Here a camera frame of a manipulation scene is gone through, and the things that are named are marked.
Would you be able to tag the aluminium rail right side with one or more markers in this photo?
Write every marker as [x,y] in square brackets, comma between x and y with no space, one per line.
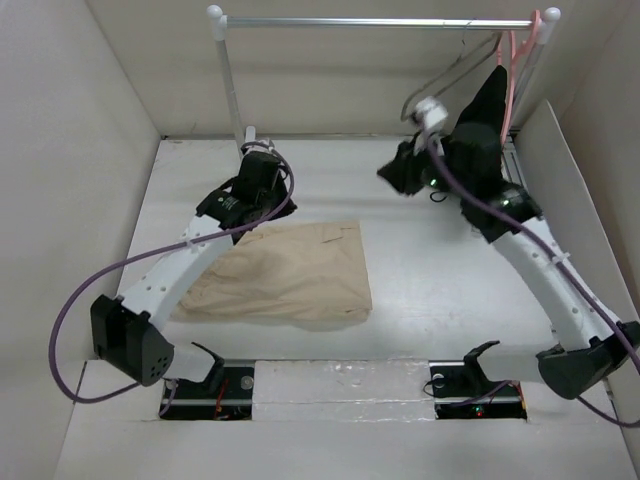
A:
[510,163]

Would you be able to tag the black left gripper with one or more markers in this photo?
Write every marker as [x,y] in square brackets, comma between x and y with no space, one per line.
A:
[287,210]

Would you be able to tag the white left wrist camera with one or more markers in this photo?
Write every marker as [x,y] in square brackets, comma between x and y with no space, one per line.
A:
[266,146]

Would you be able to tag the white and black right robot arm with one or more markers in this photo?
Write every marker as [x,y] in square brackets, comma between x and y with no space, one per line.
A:
[440,289]

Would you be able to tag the beige trousers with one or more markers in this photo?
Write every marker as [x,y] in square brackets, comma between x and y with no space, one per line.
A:
[310,275]

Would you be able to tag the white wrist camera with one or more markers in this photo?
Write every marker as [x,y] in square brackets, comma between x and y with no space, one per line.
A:
[266,146]
[429,114]

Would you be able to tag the pink plastic hanger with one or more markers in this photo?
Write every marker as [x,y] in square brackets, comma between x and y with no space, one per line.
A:
[516,52]

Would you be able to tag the black garment on hanger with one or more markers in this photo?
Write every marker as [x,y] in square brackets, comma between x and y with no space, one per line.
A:
[488,105]

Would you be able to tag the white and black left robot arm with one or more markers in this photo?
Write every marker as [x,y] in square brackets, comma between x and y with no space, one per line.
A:
[127,329]

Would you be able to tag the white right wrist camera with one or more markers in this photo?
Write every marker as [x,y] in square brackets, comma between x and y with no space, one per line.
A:
[429,114]

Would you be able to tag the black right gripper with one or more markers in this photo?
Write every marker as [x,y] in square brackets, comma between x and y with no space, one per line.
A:
[400,173]

